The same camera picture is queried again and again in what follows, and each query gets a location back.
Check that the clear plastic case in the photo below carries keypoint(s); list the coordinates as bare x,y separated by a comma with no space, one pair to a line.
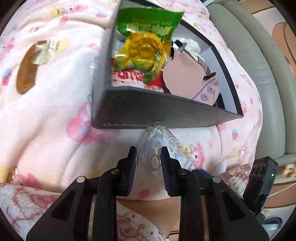
150,148

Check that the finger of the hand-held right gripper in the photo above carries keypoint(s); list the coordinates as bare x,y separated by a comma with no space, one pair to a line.
203,173

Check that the pink printed pajamas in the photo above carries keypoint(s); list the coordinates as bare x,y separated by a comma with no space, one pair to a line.
23,199

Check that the round brown wall panel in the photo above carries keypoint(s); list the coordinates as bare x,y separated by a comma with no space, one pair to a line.
283,37

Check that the person's legs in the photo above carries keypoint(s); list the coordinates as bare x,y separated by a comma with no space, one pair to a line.
150,208

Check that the black cardboard box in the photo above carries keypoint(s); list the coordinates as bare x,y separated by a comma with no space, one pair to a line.
150,109

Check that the brown wooden comb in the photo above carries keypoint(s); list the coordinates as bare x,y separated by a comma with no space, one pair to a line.
26,69

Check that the pink cardboard packet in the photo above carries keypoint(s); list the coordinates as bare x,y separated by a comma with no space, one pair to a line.
185,78

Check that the pale yellow wrapper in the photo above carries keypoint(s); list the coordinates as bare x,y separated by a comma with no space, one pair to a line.
44,55

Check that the green and yellow snack packet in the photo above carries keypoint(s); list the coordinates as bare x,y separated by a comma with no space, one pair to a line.
143,51

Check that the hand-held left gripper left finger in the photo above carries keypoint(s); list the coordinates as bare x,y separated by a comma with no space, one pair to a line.
130,171

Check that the glass side table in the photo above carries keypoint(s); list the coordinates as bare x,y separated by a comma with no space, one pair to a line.
274,221

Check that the black cosmetic bottle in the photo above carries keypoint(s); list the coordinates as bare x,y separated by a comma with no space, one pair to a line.
179,45

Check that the grey padded headboard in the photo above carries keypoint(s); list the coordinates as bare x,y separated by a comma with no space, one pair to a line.
249,58

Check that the pink printed blanket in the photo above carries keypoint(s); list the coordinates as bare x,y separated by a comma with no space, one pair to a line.
46,129

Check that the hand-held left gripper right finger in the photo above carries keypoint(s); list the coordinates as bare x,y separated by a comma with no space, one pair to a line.
165,171

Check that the white fluffy item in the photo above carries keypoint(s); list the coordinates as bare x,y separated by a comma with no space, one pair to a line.
192,45

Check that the red snack packet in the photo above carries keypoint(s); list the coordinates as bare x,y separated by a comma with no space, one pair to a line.
127,75

